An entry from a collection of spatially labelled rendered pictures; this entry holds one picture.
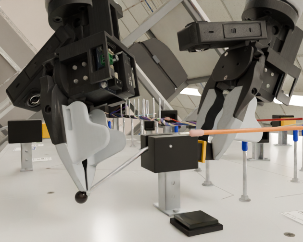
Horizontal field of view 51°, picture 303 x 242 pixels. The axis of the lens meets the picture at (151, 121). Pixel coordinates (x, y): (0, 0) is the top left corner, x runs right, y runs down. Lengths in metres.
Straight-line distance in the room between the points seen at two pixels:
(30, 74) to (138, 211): 0.21
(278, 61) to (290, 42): 0.05
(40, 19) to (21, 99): 7.57
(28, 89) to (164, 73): 1.15
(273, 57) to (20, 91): 0.31
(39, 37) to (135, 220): 7.63
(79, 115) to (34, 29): 7.61
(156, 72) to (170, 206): 1.14
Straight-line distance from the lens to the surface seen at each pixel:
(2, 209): 0.44
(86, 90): 0.33
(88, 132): 0.32
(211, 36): 0.39
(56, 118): 0.33
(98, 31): 0.36
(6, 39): 7.88
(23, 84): 0.40
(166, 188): 0.37
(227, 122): 0.38
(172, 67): 1.51
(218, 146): 0.38
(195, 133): 0.26
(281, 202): 0.44
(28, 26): 7.93
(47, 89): 0.34
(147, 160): 0.36
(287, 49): 0.47
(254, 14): 0.46
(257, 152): 0.74
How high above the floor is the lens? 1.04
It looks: 13 degrees up
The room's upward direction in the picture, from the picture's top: 47 degrees clockwise
